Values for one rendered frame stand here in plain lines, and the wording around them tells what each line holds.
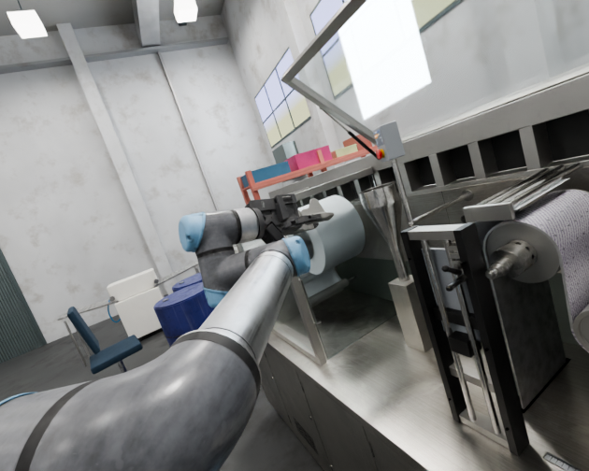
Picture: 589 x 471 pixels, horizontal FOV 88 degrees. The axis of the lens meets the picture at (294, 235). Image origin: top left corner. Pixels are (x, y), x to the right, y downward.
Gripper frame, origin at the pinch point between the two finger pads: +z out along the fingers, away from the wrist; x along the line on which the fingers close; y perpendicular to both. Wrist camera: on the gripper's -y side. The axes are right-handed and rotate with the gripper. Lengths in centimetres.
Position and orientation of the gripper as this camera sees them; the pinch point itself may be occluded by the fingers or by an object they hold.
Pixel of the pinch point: (323, 221)
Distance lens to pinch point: 80.2
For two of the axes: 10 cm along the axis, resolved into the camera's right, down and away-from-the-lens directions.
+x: -5.0, 3.2, 8.1
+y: -2.9, -9.4, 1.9
